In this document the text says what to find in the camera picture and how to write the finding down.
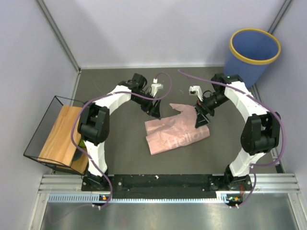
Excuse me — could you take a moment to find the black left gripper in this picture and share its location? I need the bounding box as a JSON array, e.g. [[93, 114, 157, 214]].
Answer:
[[132, 92, 161, 120]]

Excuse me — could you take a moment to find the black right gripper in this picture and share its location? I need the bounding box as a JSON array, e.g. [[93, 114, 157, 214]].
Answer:
[[194, 92, 230, 128]]

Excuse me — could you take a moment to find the pink plastic trash bag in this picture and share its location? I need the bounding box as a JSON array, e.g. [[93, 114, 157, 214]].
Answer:
[[145, 103, 210, 155]]

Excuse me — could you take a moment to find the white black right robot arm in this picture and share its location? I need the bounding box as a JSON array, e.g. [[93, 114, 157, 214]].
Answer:
[[189, 73, 280, 190]]

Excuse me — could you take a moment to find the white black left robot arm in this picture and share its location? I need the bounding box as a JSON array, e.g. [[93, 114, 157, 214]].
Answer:
[[77, 73, 163, 191]]

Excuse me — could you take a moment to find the blue trash bin yellow rim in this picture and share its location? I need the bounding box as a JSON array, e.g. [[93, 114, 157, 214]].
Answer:
[[224, 28, 282, 88]]

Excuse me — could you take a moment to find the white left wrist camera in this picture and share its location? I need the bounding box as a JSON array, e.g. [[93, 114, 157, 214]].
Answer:
[[151, 83, 163, 97]]

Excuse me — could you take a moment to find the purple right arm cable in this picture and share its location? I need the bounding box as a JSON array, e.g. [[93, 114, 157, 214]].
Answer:
[[177, 69, 288, 207]]

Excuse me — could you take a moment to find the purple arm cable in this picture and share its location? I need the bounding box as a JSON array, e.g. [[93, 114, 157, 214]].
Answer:
[[177, 69, 288, 207], [71, 72, 173, 208]]

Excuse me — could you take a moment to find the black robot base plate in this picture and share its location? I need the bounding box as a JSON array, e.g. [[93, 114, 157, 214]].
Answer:
[[81, 173, 255, 199]]

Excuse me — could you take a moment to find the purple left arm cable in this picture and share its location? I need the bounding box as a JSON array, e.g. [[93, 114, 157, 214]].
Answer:
[[71, 72, 173, 208]]

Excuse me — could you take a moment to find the black wire frame shelf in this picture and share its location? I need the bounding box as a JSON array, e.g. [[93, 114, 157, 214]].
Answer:
[[24, 96, 88, 175]]

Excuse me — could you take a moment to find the aluminium frame rail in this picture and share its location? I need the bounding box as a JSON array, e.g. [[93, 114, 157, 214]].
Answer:
[[29, 173, 307, 230]]

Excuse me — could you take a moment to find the grey slotted cable duct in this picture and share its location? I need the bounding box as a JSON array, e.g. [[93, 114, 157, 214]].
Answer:
[[48, 194, 104, 203]]

